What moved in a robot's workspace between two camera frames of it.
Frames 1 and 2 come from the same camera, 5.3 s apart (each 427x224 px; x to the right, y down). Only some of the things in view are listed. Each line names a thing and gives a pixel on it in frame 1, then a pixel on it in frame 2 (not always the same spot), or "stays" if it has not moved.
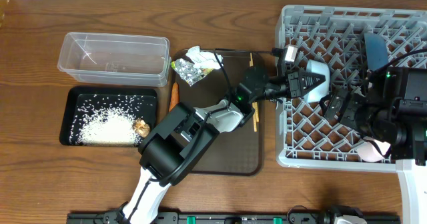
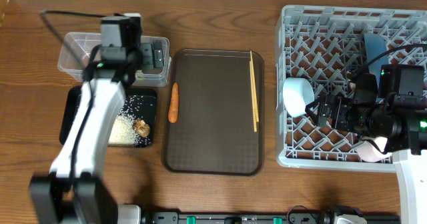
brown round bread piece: x=141 y=127 stays
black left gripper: x=295 y=83 -> x=148 y=51
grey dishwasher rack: x=353 y=41 stays
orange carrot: x=175 y=97 stays
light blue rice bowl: x=321 y=68 -> x=298 y=93
